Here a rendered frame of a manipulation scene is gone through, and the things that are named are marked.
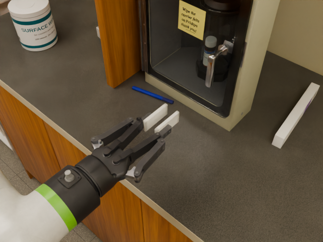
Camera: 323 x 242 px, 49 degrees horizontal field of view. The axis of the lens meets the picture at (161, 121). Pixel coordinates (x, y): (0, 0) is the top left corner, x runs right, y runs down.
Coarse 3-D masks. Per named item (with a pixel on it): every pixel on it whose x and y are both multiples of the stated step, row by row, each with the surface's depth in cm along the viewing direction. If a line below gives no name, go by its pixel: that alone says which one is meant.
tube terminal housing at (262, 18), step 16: (256, 0) 69; (272, 0) 74; (256, 16) 72; (272, 16) 79; (256, 32) 76; (256, 48) 81; (256, 64) 87; (240, 80) 84; (256, 80) 93; (176, 96) 105; (240, 96) 90; (208, 112) 99; (240, 112) 97; (224, 128) 98
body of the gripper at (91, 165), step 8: (96, 152) 66; (112, 152) 66; (120, 152) 66; (88, 160) 62; (96, 160) 62; (104, 160) 65; (128, 160) 65; (80, 168) 61; (88, 168) 61; (96, 168) 61; (104, 168) 61; (112, 168) 64; (120, 168) 64; (128, 168) 66; (88, 176) 60; (96, 176) 60; (104, 176) 61; (112, 176) 62; (120, 176) 63; (96, 184) 60; (104, 184) 61; (112, 184) 63; (104, 192) 62
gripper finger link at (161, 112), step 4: (164, 104) 74; (160, 108) 74; (164, 108) 74; (156, 112) 73; (160, 112) 74; (164, 112) 75; (152, 116) 72; (156, 116) 73; (160, 116) 75; (144, 120) 71; (148, 120) 72; (152, 120) 73; (156, 120) 74; (144, 124) 72; (148, 124) 72; (152, 124) 74; (144, 128) 72; (148, 128) 73
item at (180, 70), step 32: (160, 0) 85; (192, 0) 78; (224, 0) 72; (160, 32) 92; (224, 32) 77; (160, 64) 100; (192, 64) 90; (224, 64) 83; (192, 96) 98; (224, 96) 89
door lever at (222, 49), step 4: (220, 48) 80; (224, 48) 79; (216, 52) 79; (220, 52) 79; (224, 52) 80; (212, 56) 77; (216, 56) 78; (208, 60) 78; (212, 60) 78; (208, 64) 79; (212, 64) 78; (208, 68) 80; (212, 68) 79; (208, 72) 81; (212, 72) 80; (208, 76) 81; (212, 76) 81; (208, 80) 82; (212, 80) 83; (208, 84) 83; (212, 84) 84
